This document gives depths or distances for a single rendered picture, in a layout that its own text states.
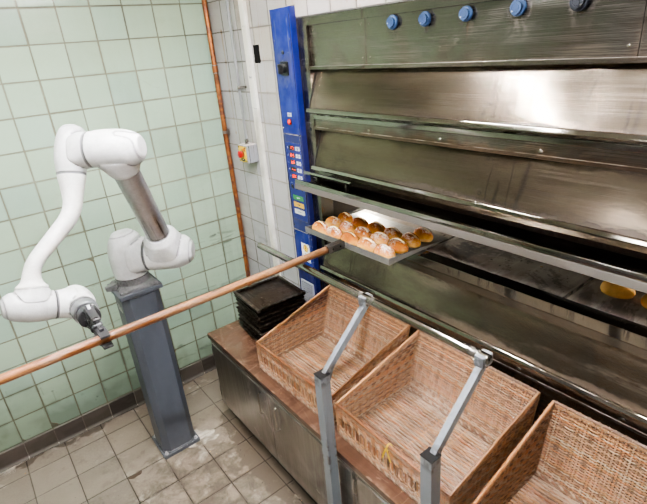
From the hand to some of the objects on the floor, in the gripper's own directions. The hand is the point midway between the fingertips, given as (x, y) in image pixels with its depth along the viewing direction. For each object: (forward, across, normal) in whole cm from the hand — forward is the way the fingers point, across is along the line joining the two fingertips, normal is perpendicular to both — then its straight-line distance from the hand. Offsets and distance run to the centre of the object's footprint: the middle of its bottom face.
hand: (104, 337), depth 152 cm
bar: (+30, +119, -65) cm, 139 cm away
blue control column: (-46, +120, -208) cm, 245 cm away
